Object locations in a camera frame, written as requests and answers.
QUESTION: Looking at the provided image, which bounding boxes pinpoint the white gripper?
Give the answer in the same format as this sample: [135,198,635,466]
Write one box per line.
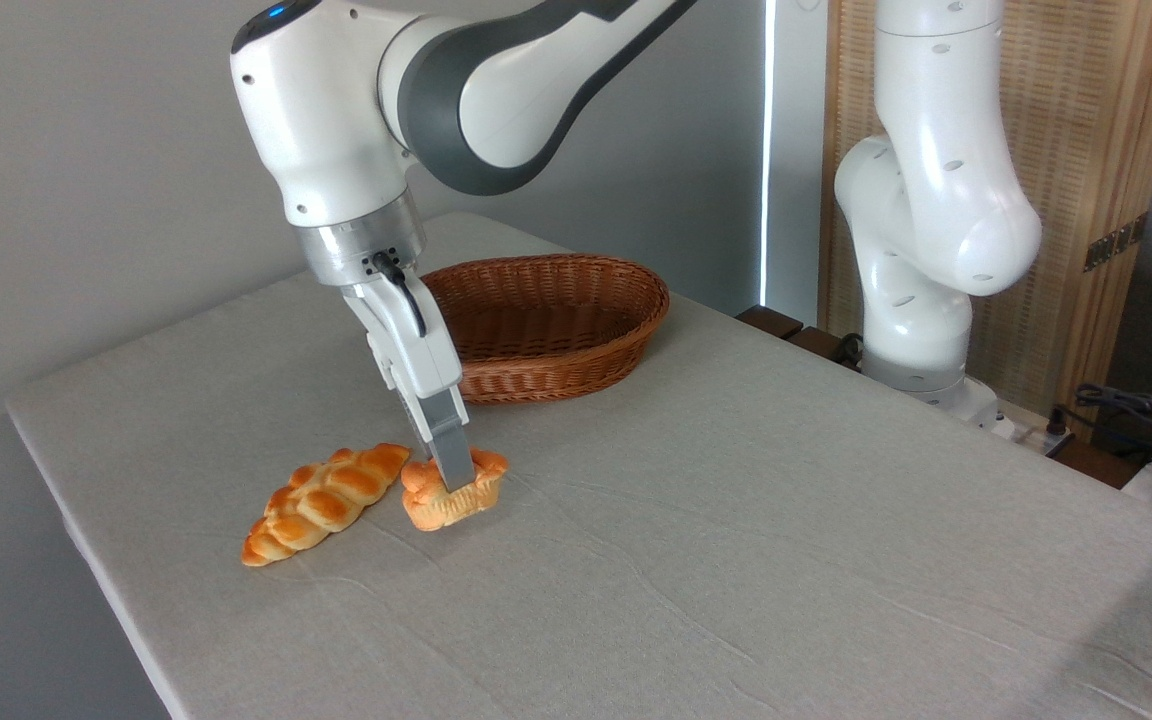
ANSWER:
[341,270,477,493]

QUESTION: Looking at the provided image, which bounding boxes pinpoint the small round bread bun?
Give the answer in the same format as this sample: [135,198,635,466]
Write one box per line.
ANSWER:
[401,447,510,532]

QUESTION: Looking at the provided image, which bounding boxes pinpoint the long braided bread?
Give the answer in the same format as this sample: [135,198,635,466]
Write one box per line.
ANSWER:
[241,443,412,568]

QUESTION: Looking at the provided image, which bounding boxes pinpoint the brown wicker basket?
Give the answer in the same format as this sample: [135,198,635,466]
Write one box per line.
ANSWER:
[419,253,671,405]

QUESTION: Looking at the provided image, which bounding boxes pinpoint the grey tablecloth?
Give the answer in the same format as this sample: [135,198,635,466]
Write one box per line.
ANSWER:
[4,210,1152,720]

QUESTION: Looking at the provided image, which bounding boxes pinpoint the dark brown wooden bench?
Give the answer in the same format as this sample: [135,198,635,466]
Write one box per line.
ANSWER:
[736,305,862,371]

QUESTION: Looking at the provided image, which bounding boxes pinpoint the white power strip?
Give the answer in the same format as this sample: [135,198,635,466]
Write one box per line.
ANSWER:
[971,400,1072,456]

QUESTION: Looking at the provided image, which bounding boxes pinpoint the metal screen hinge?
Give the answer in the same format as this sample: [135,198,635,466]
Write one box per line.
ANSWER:
[1083,213,1149,273]

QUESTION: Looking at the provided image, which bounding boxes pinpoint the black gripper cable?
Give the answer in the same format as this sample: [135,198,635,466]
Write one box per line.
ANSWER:
[371,252,429,338]

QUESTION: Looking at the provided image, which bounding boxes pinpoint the black cable bundle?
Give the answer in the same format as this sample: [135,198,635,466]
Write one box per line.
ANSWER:
[1051,383,1152,471]

